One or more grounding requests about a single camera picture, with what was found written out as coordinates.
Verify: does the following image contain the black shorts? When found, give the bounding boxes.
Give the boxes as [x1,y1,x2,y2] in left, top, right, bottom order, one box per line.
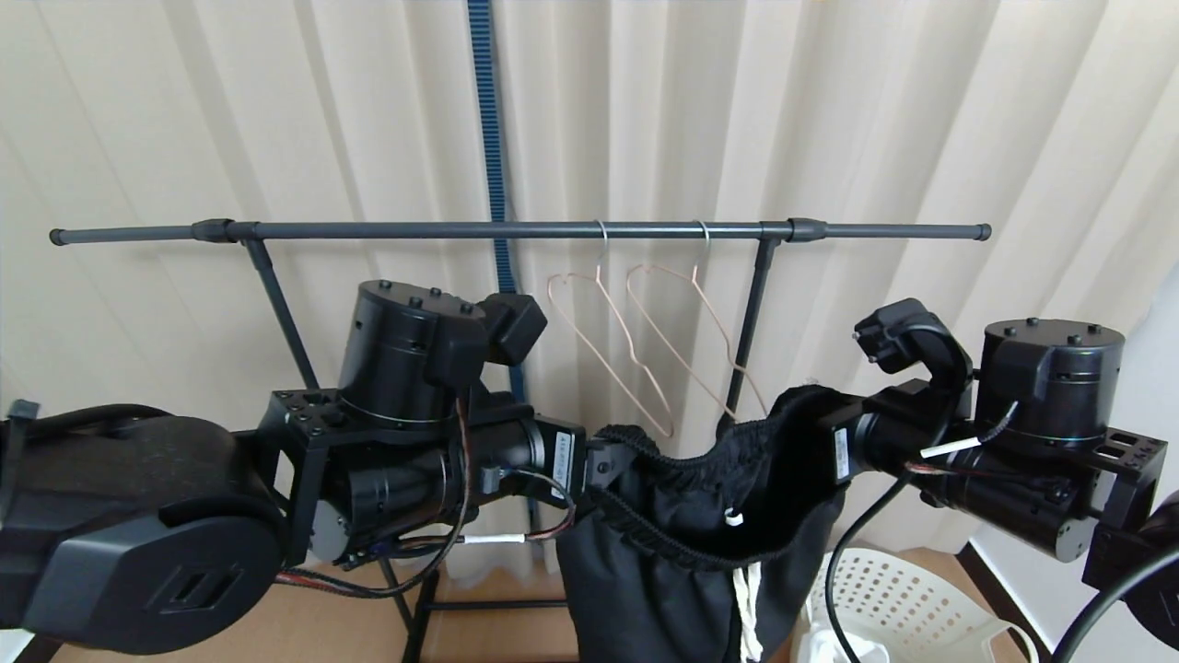
[555,385,859,663]

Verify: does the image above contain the black cable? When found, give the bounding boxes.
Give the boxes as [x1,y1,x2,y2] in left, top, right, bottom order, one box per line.
[823,470,915,663]
[1050,543,1179,663]

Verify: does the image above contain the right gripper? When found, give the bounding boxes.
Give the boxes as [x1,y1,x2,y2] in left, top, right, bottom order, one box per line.
[816,386,932,485]

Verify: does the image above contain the pink clothes hanger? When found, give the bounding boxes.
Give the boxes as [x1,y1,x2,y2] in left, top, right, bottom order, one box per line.
[547,221,675,439]
[626,221,770,422]

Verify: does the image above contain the white laundry basket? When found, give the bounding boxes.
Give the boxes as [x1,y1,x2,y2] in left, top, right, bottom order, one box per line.
[800,548,1039,663]

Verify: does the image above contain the beige curtain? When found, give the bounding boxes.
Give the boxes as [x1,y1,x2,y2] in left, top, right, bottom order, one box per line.
[0,0,535,590]
[493,0,1179,555]

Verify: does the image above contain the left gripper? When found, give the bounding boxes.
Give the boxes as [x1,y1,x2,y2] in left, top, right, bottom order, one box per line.
[527,416,637,509]

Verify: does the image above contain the white garment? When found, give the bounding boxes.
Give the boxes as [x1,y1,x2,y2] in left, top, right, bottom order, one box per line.
[800,626,891,663]

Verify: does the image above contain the black clothes rack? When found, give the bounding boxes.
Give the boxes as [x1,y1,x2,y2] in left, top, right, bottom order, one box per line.
[49,218,993,663]

